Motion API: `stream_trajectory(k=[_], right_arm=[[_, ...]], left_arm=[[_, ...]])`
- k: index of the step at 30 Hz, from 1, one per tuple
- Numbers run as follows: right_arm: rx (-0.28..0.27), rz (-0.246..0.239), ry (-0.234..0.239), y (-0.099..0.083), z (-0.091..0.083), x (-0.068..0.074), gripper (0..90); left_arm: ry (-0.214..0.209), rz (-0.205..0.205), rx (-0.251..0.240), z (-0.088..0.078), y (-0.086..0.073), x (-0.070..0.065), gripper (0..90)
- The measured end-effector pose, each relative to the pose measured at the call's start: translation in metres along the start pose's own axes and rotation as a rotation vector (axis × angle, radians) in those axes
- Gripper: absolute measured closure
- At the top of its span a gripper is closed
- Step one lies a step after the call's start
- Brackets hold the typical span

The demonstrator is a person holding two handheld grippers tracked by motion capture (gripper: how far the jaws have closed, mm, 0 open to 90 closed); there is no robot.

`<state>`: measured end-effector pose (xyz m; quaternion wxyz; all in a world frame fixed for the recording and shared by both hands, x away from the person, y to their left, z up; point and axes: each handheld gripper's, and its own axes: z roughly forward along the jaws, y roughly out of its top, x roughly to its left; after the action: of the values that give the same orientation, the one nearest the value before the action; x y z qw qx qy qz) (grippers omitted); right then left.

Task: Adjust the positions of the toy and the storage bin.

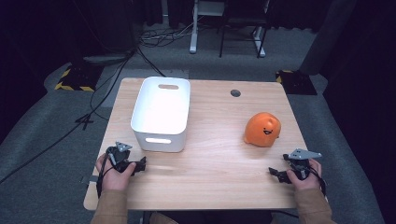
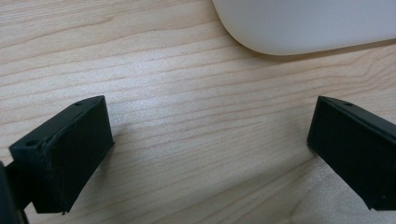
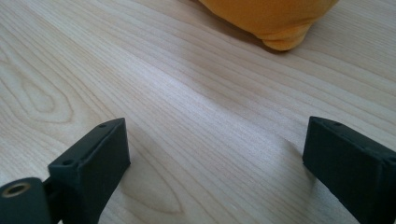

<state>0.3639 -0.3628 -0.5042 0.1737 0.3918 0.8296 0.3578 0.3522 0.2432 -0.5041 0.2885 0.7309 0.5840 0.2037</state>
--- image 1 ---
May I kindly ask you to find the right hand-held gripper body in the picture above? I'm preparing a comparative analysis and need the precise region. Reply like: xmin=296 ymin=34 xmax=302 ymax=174
xmin=282 ymin=147 xmax=323 ymax=182

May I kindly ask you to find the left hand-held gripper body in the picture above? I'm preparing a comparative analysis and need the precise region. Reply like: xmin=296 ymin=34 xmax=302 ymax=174
xmin=106 ymin=141 xmax=135 ymax=174

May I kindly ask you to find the person's right hand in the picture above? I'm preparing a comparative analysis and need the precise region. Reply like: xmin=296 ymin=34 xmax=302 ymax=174
xmin=285 ymin=158 xmax=323 ymax=191

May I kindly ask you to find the person's left hand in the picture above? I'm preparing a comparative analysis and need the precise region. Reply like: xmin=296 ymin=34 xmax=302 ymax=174
xmin=94 ymin=152 xmax=137 ymax=192

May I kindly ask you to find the orange smiling plush toy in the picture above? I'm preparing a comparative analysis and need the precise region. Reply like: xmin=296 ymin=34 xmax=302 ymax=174
xmin=243 ymin=111 xmax=282 ymax=148

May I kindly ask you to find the white plastic storage bin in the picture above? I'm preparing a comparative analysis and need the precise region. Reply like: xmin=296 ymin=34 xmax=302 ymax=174
xmin=130 ymin=76 xmax=191 ymax=154

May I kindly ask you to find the black yellow striped stand base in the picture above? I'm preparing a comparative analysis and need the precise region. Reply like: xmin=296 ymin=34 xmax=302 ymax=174
xmin=54 ymin=63 xmax=105 ymax=93
xmin=275 ymin=69 xmax=318 ymax=96

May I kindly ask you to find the white desk leg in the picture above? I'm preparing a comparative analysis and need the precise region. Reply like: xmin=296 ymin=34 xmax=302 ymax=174
xmin=189 ymin=0 xmax=201 ymax=55
xmin=252 ymin=25 xmax=267 ymax=59

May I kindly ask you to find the black metal chair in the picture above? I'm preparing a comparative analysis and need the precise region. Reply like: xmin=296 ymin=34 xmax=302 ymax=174
xmin=219 ymin=0 xmax=270 ymax=60

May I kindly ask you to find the right hand-held gripper black cable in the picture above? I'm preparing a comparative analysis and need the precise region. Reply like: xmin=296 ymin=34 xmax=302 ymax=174
xmin=307 ymin=166 xmax=328 ymax=198

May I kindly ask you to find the hand-held gripper black cable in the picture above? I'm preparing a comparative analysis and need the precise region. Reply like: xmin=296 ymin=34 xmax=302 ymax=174
xmin=307 ymin=166 xmax=328 ymax=198
xmin=95 ymin=148 xmax=123 ymax=199

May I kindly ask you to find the left hand-held gripper black cable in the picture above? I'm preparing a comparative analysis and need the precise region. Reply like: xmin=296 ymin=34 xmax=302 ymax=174
xmin=95 ymin=148 xmax=123 ymax=199

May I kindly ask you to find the long black floor cable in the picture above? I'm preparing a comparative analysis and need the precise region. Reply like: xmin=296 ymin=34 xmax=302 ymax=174
xmin=0 ymin=46 xmax=167 ymax=185

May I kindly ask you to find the bundle of floor cables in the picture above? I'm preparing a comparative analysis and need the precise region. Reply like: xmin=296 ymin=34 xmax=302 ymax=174
xmin=138 ymin=15 xmax=206 ymax=49

